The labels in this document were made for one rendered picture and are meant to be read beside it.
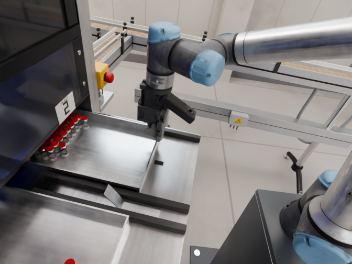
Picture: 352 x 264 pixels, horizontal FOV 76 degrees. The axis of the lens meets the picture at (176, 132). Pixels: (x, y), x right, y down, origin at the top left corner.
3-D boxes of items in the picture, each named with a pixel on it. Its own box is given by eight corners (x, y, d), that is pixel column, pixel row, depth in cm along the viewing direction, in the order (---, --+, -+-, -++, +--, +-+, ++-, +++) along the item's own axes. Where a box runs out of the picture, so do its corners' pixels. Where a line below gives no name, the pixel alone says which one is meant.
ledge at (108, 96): (67, 105, 90) (66, 101, 89) (83, 89, 100) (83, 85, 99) (101, 112, 90) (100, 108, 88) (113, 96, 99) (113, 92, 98)
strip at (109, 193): (105, 206, 58) (102, 194, 54) (109, 196, 60) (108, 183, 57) (157, 219, 57) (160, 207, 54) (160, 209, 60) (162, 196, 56)
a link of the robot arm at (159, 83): (177, 66, 62) (171, 79, 55) (175, 81, 65) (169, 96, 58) (150, 61, 62) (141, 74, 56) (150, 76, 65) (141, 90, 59)
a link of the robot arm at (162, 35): (169, 34, 47) (140, 22, 51) (164, 80, 55) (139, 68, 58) (190, 28, 53) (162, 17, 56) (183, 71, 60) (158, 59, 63)
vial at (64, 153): (59, 157, 68) (55, 146, 65) (63, 152, 70) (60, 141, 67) (66, 158, 68) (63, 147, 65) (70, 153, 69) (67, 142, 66)
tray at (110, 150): (22, 167, 64) (18, 159, 61) (71, 114, 83) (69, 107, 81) (139, 195, 62) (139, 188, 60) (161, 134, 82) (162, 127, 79)
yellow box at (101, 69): (83, 85, 85) (80, 67, 80) (92, 77, 90) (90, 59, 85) (102, 89, 84) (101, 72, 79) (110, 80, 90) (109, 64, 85)
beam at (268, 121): (133, 102, 172) (134, 88, 164) (137, 96, 178) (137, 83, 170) (347, 149, 164) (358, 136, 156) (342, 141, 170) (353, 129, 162)
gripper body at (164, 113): (144, 108, 73) (145, 74, 65) (170, 113, 72) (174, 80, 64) (136, 122, 67) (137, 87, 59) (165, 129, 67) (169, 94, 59)
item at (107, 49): (78, 112, 91) (72, 76, 80) (42, 104, 92) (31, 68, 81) (134, 51, 143) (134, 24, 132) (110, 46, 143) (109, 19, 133)
